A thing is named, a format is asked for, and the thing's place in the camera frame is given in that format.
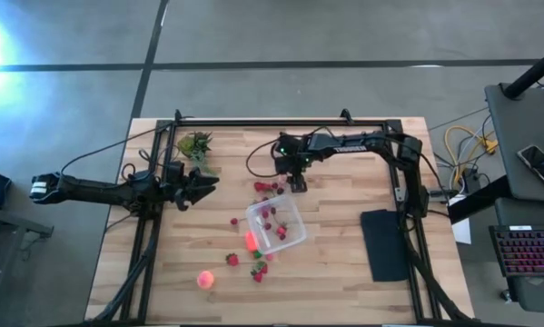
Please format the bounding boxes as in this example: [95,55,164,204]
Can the black metal pole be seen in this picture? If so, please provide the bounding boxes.
[501,41,544,101]

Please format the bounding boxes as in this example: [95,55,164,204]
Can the smartphone on side desk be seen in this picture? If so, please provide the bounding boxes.
[516,143,544,193]

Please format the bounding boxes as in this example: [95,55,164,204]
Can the backlit laptop keyboard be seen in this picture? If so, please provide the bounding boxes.
[489,223,544,279]

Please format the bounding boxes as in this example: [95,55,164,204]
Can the black aluminium table frame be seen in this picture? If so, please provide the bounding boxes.
[92,118,475,326]

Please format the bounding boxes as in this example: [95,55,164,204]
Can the yellow cable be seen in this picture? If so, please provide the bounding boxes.
[442,125,499,183]

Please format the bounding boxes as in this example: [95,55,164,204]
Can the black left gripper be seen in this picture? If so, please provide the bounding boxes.
[162,160,221,213]

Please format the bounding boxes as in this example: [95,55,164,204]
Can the dark rectangular mat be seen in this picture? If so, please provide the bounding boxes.
[360,209,411,283]

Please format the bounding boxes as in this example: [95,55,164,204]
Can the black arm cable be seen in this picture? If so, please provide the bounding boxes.
[244,137,284,180]
[58,115,198,183]

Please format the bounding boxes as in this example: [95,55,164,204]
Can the small potted succulent plant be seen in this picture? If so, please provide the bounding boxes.
[176,131,219,176]

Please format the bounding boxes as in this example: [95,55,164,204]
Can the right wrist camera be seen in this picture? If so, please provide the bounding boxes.
[275,133,302,158]

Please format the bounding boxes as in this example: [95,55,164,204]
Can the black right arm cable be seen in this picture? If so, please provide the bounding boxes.
[244,137,284,180]

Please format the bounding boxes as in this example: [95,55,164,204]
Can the white paper sheet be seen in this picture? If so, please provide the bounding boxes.
[450,194,473,246]

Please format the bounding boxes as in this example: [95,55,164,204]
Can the grey side desk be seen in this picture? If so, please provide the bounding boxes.
[483,83,544,203]

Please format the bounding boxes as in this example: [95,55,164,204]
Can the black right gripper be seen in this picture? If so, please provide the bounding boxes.
[273,134,321,194]

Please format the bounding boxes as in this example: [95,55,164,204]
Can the clear plastic tupperware container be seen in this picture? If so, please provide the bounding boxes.
[244,193,308,255]

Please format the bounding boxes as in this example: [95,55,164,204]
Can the orange pink plastic peach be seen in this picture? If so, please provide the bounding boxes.
[195,270,216,292]

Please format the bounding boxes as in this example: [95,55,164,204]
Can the black desk bar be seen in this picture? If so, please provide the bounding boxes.
[447,174,511,226]

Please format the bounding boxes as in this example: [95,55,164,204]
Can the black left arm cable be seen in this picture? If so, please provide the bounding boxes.
[58,115,198,183]

